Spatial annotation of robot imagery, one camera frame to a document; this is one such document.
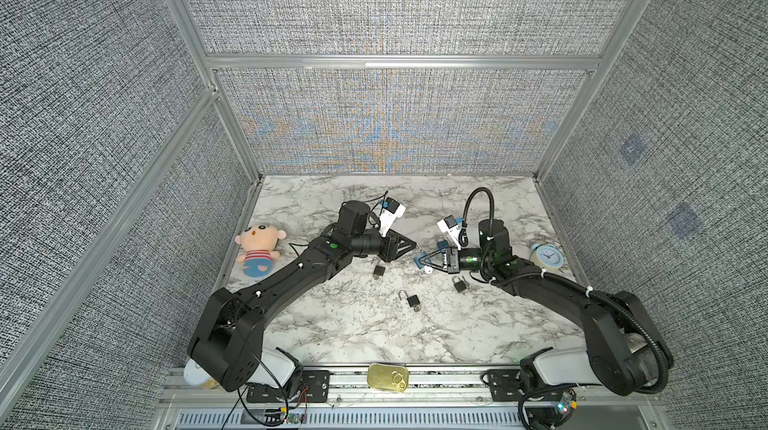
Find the plush doll toy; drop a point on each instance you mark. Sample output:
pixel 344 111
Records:
pixel 259 245

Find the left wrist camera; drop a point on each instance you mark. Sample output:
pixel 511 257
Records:
pixel 390 212

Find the light blue alarm clock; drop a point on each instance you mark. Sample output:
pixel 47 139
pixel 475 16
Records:
pixel 547 256

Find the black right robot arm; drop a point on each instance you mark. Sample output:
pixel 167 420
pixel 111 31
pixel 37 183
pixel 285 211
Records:
pixel 623 350

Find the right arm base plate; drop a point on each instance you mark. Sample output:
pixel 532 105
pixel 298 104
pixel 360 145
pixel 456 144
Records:
pixel 510 385

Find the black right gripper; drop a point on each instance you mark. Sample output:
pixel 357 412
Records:
pixel 454 260

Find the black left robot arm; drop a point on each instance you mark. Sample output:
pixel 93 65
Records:
pixel 227 344

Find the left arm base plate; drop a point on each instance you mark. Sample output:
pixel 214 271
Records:
pixel 314 385

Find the gold sardine tin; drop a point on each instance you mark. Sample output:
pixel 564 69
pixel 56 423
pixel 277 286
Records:
pixel 387 377

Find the black padlock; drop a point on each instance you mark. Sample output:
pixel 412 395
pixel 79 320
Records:
pixel 460 283
pixel 379 270

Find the aluminium front rail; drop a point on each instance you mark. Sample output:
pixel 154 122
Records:
pixel 429 385

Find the black padlock open shackle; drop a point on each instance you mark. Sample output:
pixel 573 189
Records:
pixel 412 301

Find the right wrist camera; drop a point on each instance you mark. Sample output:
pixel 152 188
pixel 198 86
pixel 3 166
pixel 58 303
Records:
pixel 455 230

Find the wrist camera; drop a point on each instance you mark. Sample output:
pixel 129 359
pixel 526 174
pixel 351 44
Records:
pixel 455 230
pixel 390 212

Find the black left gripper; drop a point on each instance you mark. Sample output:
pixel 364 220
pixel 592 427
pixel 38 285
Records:
pixel 390 245

